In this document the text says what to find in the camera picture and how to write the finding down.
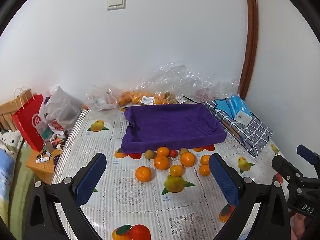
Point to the brown wooden door frame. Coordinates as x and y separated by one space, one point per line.
251 42

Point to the person's right hand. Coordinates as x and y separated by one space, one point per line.
300 227

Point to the light blue bedding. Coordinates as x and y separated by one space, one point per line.
5 172

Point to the small red fruit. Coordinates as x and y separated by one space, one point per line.
173 153

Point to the wooden headboard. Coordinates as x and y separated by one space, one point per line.
6 115

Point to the clear bag of oranges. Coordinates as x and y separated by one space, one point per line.
136 97

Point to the grey checked cloth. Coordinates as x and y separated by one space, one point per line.
252 135

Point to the white plastic bag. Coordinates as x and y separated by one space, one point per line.
61 110

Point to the crinkled clear plastic bag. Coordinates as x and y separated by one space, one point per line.
190 80

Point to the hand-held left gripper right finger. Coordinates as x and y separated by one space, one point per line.
223 180

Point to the blue tissue packet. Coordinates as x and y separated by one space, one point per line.
238 107

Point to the green blanket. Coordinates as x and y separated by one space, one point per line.
21 192

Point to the red paper bag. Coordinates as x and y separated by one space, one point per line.
27 125

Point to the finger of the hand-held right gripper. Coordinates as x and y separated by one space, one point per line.
285 167
306 153

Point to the white patterned pillow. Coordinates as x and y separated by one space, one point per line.
10 140

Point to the small green-yellow fruit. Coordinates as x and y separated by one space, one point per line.
149 154
183 151

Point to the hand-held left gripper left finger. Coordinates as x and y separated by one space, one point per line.
90 180

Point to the purple towel covered tray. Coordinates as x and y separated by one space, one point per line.
170 127

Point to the white tube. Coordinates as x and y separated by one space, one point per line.
43 159

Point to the white light switch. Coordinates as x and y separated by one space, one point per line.
116 2

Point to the orange mandarin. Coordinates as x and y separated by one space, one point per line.
161 162
143 174
187 159
163 151
205 159
204 170
177 170

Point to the wooden nightstand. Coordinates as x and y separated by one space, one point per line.
41 168

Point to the cluster of small bottles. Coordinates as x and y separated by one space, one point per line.
57 141

